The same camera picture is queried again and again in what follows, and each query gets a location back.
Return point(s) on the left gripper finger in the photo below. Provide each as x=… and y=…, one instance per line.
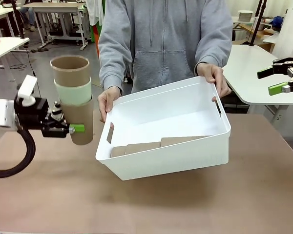
x=56, y=131
x=57, y=115

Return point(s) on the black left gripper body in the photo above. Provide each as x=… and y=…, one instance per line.
x=31, y=114

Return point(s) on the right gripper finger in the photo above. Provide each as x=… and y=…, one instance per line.
x=276, y=89
x=265, y=72

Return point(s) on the pale green plastic cup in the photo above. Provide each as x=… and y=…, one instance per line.
x=73, y=93

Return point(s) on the white plastic basket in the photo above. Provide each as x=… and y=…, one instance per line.
x=161, y=165

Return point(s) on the person's right forearm grey sleeve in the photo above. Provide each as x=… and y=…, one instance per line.
x=112, y=73

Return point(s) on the person's left forearm grey sleeve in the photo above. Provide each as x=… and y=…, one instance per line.
x=215, y=53

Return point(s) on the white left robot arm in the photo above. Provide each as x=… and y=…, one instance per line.
x=2, y=112

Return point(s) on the person's left hand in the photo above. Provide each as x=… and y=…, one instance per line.
x=215, y=75

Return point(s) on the person's right hand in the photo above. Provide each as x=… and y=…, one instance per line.
x=108, y=102

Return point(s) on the white rounded-corner table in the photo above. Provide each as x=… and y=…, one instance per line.
x=254, y=73

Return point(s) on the black tripod stand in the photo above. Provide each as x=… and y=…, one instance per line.
x=19, y=22
x=256, y=24

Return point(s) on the black chair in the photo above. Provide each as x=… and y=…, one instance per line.
x=233, y=34

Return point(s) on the blue cloth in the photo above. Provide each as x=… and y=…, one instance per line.
x=276, y=21

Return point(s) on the white table with clutter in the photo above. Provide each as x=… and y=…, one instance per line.
x=236, y=20

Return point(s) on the white round container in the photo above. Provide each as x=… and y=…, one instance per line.
x=245, y=15

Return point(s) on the dark floor power strip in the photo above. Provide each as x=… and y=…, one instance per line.
x=39, y=49

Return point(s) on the white side table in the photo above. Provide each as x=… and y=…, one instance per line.
x=5, y=46

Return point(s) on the green orange panel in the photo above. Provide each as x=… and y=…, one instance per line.
x=96, y=39

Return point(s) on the seated person in jeans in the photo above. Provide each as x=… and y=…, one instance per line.
x=29, y=17

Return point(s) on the person's torso grey hoodie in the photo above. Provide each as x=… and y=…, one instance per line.
x=161, y=48

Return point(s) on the white desk with metal legs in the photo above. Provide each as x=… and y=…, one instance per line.
x=53, y=7

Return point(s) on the white hanging garment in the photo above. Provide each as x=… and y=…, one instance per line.
x=96, y=12

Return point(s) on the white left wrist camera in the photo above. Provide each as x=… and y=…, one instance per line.
x=27, y=87

